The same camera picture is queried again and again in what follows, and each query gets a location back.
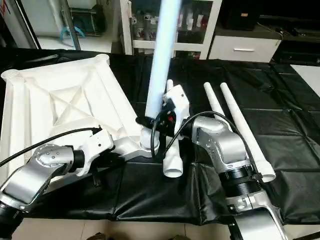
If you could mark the white glass door cabinet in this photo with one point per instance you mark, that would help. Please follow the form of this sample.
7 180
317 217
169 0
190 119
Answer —
145 27

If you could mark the black case with yellow label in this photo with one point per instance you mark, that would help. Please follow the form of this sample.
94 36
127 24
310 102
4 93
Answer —
240 15

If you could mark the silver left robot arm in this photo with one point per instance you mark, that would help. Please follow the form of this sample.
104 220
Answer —
40 170

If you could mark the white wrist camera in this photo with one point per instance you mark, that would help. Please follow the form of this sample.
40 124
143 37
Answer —
177 102
95 147

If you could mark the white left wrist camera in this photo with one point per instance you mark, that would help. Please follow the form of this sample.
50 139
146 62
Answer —
95 147

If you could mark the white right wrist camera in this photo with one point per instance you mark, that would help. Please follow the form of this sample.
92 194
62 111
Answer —
177 102

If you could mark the black table mat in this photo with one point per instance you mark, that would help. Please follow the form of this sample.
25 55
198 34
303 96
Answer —
150 200

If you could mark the white plastic table top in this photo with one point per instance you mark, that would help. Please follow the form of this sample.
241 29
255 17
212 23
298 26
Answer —
60 100

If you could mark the white plastic table leg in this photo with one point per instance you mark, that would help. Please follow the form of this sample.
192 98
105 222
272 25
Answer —
162 60
214 100
174 162
242 125

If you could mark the white drawer unit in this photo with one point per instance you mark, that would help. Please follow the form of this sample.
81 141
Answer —
245 49

